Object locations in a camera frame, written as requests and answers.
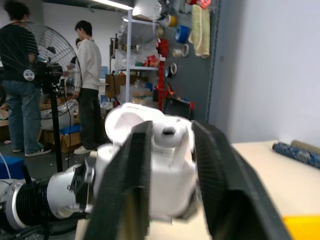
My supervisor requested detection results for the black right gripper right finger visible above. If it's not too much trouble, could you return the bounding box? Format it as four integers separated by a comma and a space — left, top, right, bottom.
191, 120, 293, 240

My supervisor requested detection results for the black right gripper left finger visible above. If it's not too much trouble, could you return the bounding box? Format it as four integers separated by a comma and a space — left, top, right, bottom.
83, 120, 154, 240

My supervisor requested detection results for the white earbuds charging case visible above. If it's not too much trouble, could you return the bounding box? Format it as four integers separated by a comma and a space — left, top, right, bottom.
93, 102, 198, 222

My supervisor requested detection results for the white earbud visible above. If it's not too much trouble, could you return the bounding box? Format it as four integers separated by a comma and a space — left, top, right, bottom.
152, 119, 195, 167

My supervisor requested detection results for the cardboard box on floor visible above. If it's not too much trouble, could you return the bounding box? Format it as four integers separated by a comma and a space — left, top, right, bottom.
39, 124, 83, 153

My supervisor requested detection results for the blue patterned rolled cloth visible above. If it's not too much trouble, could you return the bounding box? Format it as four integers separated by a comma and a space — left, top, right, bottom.
272, 141, 320, 169

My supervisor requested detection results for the blue box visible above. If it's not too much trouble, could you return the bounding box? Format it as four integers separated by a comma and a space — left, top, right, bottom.
0, 155, 25, 180

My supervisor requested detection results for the olive rolled cloth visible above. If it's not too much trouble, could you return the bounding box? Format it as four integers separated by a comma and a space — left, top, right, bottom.
290, 139, 320, 155

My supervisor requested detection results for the yellow block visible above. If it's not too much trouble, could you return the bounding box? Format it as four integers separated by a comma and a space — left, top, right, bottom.
282, 214, 320, 240

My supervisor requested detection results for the brown cardboard box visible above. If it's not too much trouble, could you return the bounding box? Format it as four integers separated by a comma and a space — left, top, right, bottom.
104, 73, 127, 98

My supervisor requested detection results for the grey pegboard panel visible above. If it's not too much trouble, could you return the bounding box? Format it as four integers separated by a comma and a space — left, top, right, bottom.
157, 0, 221, 123

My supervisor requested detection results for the person in black shirt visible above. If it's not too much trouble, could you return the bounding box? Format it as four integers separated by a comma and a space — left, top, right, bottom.
0, 0, 52, 158

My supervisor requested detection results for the white metal storage shelf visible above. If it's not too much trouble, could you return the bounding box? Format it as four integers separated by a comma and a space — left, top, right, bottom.
109, 9, 166, 106

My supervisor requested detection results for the person in white sweater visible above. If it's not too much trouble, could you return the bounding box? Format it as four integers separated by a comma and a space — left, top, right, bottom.
66, 20, 103, 155

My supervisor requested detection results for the black standing fan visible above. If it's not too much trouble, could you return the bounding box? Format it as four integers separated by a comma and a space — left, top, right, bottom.
0, 21, 83, 173

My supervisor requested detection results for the clear tape roll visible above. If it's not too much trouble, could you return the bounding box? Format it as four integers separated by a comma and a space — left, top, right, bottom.
172, 44, 190, 58

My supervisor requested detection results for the red hanging bundle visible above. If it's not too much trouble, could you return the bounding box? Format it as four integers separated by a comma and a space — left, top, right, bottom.
158, 38, 170, 57

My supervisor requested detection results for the yellow hanging towel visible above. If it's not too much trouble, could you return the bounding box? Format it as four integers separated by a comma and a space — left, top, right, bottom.
188, 4, 211, 59

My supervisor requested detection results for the blue tape roll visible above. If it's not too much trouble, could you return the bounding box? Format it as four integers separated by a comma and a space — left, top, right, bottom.
174, 24, 192, 43

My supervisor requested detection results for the yellow tape roll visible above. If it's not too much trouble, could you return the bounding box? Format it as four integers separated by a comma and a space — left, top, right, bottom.
166, 15, 179, 28

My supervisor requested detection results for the ceiling light strip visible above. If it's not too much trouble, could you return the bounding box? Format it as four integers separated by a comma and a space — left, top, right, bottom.
92, 0, 133, 11

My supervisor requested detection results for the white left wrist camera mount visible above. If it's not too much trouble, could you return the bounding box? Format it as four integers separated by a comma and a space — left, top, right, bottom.
46, 163, 87, 220

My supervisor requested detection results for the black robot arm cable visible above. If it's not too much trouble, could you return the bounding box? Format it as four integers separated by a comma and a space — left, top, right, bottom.
0, 223, 51, 240

